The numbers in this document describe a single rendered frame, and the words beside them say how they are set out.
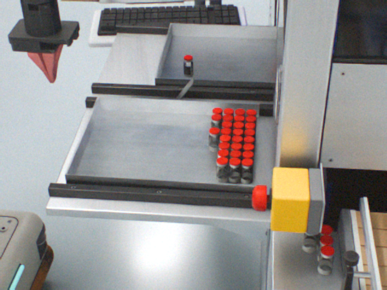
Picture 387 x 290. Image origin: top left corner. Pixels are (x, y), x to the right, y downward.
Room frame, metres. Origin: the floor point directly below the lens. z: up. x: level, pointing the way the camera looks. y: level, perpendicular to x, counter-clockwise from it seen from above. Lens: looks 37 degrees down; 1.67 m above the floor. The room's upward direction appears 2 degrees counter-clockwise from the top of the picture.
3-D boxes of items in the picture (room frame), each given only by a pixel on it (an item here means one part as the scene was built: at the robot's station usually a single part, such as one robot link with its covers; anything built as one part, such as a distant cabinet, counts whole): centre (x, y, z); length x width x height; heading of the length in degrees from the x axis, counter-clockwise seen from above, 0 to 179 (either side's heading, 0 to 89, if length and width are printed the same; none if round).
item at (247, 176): (0.99, -0.12, 0.90); 0.18 x 0.02 x 0.05; 172
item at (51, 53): (0.97, 0.24, 1.12); 0.07 x 0.07 x 0.09; 82
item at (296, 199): (0.73, -0.16, 0.99); 0.08 x 0.07 x 0.07; 83
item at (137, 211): (1.18, -0.02, 0.87); 0.70 x 0.48 x 0.02; 173
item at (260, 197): (0.74, -0.11, 0.99); 0.04 x 0.04 x 0.04; 83
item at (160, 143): (1.01, 0.04, 0.90); 0.34 x 0.26 x 0.04; 82
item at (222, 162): (1.00, -0.07, 0.90); 0.18 x 0.02 x 0.05; 172
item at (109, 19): (1.70, 0.04, 0.82); 0.40 x 0.14 x 0.02; 90
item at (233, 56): (1.34, -0.12, 0.90); 0.34 x 0.26 x 0.04; 83
